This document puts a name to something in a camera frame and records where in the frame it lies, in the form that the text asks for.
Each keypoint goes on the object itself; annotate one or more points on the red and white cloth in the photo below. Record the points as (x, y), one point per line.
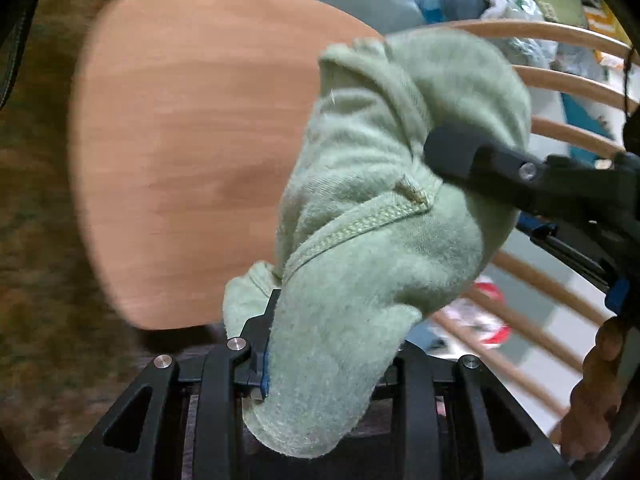
(492, 320)

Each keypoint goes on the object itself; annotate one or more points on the wooden chair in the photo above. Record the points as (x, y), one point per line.
(175, 135)

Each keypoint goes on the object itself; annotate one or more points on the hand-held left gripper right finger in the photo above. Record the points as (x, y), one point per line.
(415, 385)

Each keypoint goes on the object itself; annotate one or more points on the light green fleece garment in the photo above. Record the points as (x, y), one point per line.
(375, 210)

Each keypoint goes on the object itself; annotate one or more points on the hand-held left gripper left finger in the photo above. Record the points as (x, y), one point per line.
(264, 375)

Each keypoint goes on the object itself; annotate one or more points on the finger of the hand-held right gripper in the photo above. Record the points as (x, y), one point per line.
(560, 245)
(475, 160)

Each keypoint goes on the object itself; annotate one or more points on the person's right hand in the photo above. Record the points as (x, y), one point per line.
(597, 390)

